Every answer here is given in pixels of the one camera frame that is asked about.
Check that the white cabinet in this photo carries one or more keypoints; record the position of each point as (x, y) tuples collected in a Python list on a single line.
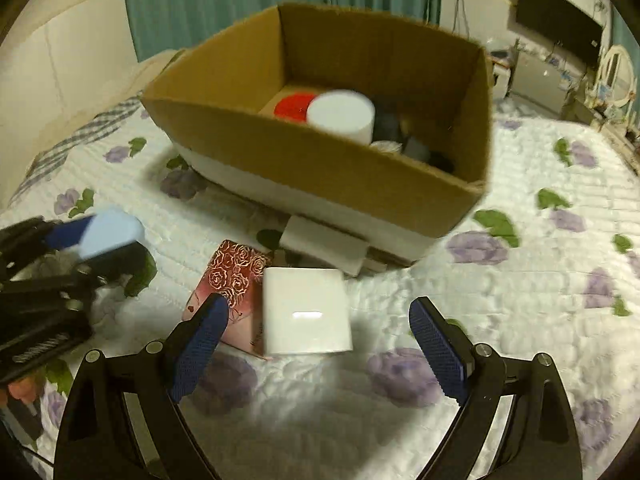
[(540, 80)]

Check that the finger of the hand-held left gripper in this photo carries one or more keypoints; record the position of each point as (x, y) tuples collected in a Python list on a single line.
[(67, 235), (117, 262)]

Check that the white cylindrical container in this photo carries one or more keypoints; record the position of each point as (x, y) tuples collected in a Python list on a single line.
[(342, 115)]

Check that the teal curtain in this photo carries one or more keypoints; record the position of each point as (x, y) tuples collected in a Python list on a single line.
[(225, 5)]

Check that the pink rose-patterned box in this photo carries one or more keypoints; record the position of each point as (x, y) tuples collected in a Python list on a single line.
[(235, 275)]

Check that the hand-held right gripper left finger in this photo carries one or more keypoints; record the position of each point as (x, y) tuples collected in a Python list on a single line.
[(197, 352)]

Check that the white oval vanity mirror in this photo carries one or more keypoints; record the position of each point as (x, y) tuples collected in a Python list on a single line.
[(616, 72)]

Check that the light blue plastic block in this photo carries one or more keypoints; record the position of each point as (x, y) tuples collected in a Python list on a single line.
[(112, 232)]

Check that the beige padded headboard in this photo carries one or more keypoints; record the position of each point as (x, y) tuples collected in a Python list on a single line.
[(60, 75)]

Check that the black television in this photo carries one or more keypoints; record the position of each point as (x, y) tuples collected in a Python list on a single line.
[(560, 20)]

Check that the person's left hand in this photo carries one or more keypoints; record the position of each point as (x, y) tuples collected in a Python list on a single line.
[(20, 390)]

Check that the dark grey container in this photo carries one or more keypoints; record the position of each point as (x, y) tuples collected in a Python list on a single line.
[(386, 125)]

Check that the small white flat box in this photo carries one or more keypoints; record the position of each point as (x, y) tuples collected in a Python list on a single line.
[(325, 245)]

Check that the brown cardboard box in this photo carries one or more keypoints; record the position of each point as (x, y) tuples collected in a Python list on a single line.
[(320, 180)]

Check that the plaid pillow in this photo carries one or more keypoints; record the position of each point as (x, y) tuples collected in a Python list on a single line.
[(75, 145)]

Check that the red jar lid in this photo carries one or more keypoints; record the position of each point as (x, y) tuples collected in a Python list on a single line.
[(292, 107)]

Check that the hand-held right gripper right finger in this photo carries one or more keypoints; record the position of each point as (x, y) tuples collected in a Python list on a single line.
[(440, 355)]

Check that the white square box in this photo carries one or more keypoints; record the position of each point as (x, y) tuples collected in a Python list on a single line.
[(305, 310)]

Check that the white floral bedspread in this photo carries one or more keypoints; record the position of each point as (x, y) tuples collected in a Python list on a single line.
[(525, 285)]

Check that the small grey container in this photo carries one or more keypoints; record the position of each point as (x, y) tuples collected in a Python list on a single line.
[(416, 149)]

